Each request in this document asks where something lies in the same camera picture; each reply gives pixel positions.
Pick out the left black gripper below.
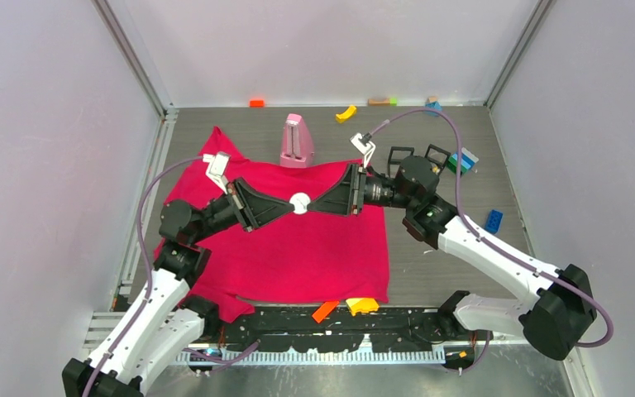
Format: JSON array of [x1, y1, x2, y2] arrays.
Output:
[[190, 177, 294, 244]]

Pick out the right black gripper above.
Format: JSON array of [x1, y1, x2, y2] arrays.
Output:
[[308, 163, 416, 218]]

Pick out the round silver brooch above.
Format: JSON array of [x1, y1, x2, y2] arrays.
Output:
[[289, 192, 311, 215]]

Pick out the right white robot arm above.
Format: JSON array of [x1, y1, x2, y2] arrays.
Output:
[[307, 155, 598, 361]]

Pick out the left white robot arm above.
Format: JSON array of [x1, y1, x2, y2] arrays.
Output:
[[62, 179, 295, 396]]

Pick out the pink metronome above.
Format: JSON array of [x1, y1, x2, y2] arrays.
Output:
[[279, 113, 315, 168]]

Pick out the yellow curved block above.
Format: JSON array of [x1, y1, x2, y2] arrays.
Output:
[[335, 105, 358, 124]]

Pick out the orange rectangular block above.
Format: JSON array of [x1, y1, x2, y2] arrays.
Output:
[[311, 300, 340, 323]]

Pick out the yellow block pile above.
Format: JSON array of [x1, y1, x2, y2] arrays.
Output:
[[346, 298, 380, 317]]

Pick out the small orange block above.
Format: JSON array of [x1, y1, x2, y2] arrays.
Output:
[[249, 98, 265, 108]]

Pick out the tan wooden block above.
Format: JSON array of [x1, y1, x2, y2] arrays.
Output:
[[367, 97, 398, 107]]

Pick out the blue triangular block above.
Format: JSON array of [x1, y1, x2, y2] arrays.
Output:
[[425, 96, 443, 117]]

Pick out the stacked green blue bricks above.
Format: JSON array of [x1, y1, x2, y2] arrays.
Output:
[[446, 147, 479, 175]]

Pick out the blue lego brick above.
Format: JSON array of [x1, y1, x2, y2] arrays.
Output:
[[484, 209, 504, 234]]

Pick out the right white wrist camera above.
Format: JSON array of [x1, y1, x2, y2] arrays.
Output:
[[350, 133, 375, 168]]

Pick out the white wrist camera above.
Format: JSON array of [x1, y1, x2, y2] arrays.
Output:
[[203, 151, 231, 194], [350, 133, 375, 168]]

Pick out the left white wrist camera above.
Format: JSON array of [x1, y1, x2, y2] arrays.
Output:
[[203, 151, 231, 194]]

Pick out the left black display frame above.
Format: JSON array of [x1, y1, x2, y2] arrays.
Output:
[[386, 146, 414, 177]]

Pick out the black display frame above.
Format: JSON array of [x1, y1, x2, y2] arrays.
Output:
[[386, 146, 414, 177], [424, 144, 451, 175]]

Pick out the right black display frame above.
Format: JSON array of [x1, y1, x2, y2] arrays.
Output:
[[424, 144, 451, 175]]

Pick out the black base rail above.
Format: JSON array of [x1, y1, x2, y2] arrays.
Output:
[[197, 306, 486, 353]]

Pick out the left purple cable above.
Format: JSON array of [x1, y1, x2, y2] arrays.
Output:
[[80, 155, 214, 397]]

